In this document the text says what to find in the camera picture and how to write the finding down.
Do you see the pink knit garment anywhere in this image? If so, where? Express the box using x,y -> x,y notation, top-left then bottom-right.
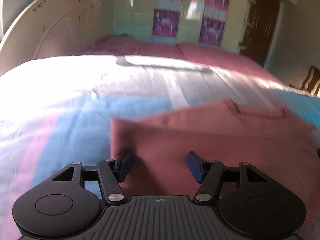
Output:
111,99 -> 319,239

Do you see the patterned blue pink bedsheet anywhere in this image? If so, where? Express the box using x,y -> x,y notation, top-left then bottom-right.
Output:
1,55 -> 319,239

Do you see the wooden chair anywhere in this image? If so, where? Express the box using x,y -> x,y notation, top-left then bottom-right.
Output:
300,66 -> 320,96

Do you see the lower right purple poster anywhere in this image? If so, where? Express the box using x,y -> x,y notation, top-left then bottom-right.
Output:
199,17 -> 225,46

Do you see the cream rounded headboard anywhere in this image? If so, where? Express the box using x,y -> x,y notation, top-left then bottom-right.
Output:
1,0 -> 108,75

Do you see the lower left purple poster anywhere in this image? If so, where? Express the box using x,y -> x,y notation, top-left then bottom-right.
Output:
152,9 -> 180,37

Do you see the brown wooden door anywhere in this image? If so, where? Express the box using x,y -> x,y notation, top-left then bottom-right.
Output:
240,0 -> 280,66

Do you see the cream glossy wardrobe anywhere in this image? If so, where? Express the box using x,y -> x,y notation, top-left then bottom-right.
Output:
113,0 -> 248,53

